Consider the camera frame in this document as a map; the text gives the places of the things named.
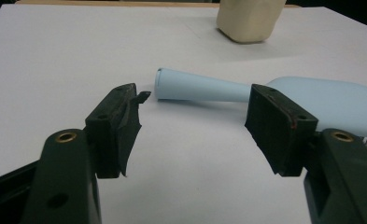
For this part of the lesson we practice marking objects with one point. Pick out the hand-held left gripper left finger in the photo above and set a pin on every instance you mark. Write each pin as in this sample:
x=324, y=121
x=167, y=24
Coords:
x=66, y=174

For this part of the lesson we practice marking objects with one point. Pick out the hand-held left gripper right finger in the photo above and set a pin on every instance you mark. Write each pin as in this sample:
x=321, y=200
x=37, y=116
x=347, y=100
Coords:
x=343, y=174

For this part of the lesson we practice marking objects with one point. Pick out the light blue hairbrush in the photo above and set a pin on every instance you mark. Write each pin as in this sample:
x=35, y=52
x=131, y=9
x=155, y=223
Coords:
x=203, y=87

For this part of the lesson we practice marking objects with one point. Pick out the beige square cup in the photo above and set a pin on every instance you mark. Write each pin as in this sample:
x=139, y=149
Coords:
x=249, y=18

